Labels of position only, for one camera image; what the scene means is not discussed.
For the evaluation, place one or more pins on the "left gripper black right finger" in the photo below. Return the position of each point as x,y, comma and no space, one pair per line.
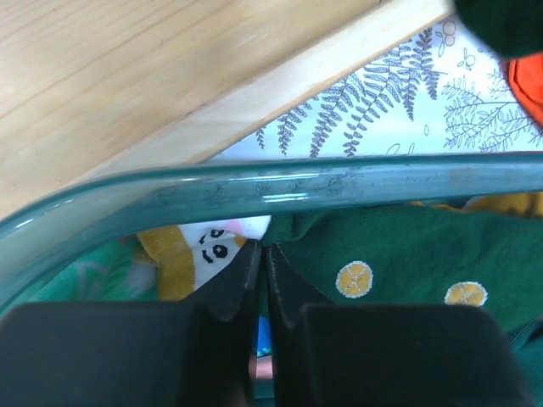
324,354

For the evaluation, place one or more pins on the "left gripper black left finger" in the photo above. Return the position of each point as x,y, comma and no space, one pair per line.
196,352

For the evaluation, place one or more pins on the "green sock yellow dots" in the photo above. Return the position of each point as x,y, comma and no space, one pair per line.
512,28

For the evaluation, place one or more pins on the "clear glass sock container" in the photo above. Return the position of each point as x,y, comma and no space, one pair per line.
45,236

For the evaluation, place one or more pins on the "floral table mat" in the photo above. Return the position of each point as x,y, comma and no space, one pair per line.
441,91

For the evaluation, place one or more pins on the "wooden drying rack stand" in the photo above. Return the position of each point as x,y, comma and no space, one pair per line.
90,88

